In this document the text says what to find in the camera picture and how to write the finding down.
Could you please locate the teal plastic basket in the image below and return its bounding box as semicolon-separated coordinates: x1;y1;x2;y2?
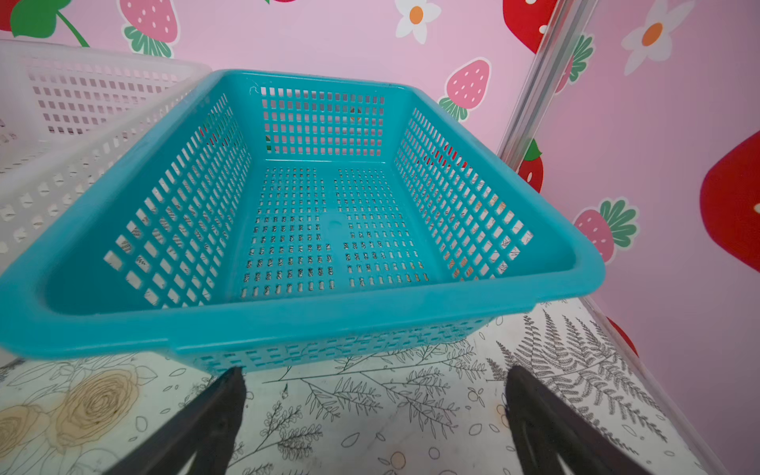
1;70;605;374

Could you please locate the middle white plastic basket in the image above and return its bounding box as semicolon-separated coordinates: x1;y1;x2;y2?
1;41;211;269

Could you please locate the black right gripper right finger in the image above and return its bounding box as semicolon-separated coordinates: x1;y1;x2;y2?
505;366;647;475

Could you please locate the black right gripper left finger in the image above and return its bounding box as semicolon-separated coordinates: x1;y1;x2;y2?
108;367;247;474

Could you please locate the right aluminium corner post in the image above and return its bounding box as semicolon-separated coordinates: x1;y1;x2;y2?
498;0;597;170

